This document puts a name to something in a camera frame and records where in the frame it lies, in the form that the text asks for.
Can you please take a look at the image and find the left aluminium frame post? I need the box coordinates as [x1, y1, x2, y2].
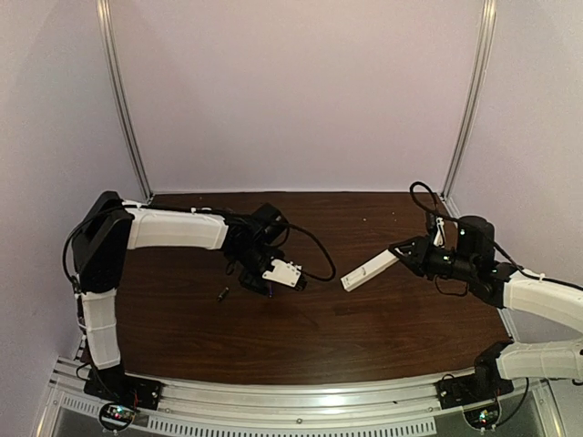
[96, 0, 154, 200]

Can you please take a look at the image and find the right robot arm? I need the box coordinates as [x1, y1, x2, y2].
[389, 216, 582, 383]

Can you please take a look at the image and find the front aluminium rail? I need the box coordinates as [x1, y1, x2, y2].
[31, 357, 567, 436]

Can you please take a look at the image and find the right camera cable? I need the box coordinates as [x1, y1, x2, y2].
[408, 181, 461, 229]

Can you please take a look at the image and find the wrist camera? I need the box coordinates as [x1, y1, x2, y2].
[261, 259, 307, 291]
[425, 213, 446, 248]

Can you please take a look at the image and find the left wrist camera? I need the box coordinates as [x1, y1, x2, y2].
[261, 259, 307, 291]

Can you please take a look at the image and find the camera cable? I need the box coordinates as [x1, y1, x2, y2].
[408, 181, 461, 229]
[190, 207, 338, 282]

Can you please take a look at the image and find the white remote control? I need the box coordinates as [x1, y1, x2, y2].
[341, 249, 398, 292]

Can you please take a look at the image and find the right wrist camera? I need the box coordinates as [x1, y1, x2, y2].
[425, 213, 446, 248]

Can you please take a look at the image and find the black battery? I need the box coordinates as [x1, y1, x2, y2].
[217, 288, 230, 302]

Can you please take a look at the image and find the left camera cable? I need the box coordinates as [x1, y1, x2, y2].
[190, 207, 338, 282]

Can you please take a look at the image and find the aluminium frame post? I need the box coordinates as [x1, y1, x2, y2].
[96, 0, 154, 200]
[441, 0, 497, 202]

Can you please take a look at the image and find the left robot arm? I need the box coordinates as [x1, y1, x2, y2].
[63, 191, 301, 370]

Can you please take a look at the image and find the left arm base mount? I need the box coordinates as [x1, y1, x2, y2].
[84, 362, 163, 435]

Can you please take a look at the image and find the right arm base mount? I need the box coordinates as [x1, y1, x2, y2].
[435, 364, 514, 432]

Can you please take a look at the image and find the right aluminium frame post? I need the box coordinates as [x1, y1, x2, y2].
[441, 0, 497, 202]

